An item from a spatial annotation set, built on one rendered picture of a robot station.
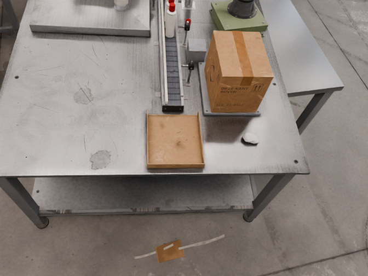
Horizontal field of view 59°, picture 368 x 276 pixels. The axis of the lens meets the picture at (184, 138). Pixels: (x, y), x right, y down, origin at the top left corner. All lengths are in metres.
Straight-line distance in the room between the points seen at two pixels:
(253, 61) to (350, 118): 1.80
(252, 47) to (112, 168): 0.87
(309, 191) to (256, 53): 1.35
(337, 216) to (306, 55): 1.19
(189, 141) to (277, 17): 1.18
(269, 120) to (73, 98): 1.01
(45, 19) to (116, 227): 1.34
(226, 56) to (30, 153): 0.99
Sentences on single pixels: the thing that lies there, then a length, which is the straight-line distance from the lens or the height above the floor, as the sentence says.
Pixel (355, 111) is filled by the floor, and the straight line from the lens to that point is 3.31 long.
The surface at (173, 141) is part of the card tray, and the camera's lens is 1.55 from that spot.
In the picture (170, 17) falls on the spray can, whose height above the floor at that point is 1.02.
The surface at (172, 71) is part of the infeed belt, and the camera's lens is 1.76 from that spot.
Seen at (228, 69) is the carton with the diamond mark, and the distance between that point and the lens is 1.49.
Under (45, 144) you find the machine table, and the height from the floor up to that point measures 0.83.
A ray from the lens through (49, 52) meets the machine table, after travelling 1.97.
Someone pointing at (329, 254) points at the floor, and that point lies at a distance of 2.53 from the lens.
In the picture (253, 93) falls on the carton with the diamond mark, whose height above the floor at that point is 1.01.
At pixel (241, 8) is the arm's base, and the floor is 0.96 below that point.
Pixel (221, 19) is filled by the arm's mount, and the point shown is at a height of 0.90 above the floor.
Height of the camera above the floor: 2.15
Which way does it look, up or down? 57 degrees down
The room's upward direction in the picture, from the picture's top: 12 degrees clockwise
